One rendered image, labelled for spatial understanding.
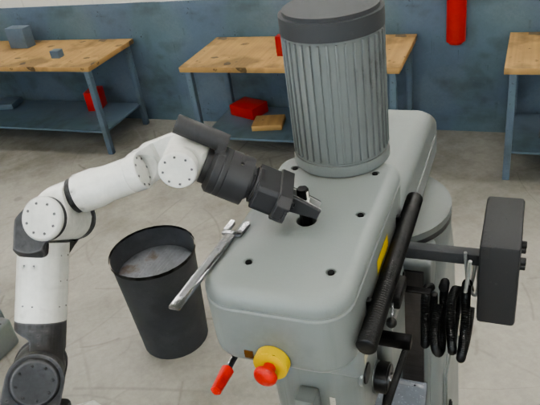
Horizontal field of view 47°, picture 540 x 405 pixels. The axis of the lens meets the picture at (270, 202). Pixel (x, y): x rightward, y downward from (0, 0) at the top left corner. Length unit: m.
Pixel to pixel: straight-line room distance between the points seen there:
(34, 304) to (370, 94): 0.72
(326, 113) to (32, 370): 0.69
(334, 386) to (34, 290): 0.59
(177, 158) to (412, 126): 0.87
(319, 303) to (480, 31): 4.51
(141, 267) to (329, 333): 2.61
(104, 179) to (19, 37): 5.76
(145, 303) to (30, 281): 2.24
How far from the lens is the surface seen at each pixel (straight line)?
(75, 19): 6.76
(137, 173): 1.10
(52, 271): 1.18
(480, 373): 3.45
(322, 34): 1.14
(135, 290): 3.35
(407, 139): 1.68
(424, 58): 5.47
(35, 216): 1.15
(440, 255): 1.48
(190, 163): 1.03
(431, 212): 1.74
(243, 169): 1.07
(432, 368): 1.89
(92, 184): 1.13
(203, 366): 3.59
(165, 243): 3.68
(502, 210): 1.46
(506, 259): 1.36
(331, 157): 1.24
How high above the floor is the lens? 2.52
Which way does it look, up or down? 32 degrees down
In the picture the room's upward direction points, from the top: 9 degrees counter-clockwise
